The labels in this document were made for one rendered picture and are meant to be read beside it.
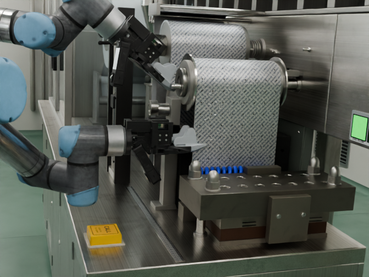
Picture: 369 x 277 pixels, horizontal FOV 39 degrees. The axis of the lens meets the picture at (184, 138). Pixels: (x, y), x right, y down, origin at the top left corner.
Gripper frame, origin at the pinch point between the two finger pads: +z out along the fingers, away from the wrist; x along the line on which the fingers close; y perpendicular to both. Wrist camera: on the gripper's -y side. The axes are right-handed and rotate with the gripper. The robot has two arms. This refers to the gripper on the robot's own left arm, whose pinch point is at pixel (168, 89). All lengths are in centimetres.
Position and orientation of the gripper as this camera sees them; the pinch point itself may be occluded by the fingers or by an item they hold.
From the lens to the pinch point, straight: 134.4
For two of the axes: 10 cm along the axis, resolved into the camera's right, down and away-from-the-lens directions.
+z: 7.0, 6.2, 3.6
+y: 6.5, -7.6, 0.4
